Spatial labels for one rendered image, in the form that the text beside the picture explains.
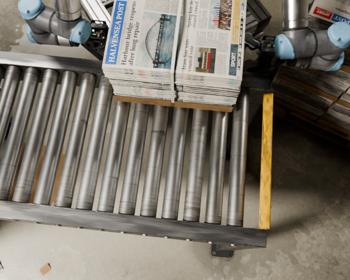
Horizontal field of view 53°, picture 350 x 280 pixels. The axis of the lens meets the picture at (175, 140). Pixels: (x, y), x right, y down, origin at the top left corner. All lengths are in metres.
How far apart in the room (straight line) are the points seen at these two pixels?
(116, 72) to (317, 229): 1.38
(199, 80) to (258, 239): 0.48
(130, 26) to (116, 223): 0.56
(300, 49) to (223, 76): 0.30
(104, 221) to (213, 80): 0.51
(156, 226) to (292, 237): 1.03
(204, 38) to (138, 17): 0.19
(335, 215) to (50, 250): 1.46
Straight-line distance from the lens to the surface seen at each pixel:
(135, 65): 0.96
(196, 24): 1.02
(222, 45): 0.99
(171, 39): 1.00
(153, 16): 1.04
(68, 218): 1.11
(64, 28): 1.17
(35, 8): 1.21
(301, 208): 1.98
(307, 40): 1.16
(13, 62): 1.35
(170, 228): 1.06
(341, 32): 1.18
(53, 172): 1.16
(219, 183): 1.09
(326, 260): 2.00
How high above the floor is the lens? 1.86
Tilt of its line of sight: 72 degrees down
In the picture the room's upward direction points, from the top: 1 degrees counter-clockwise
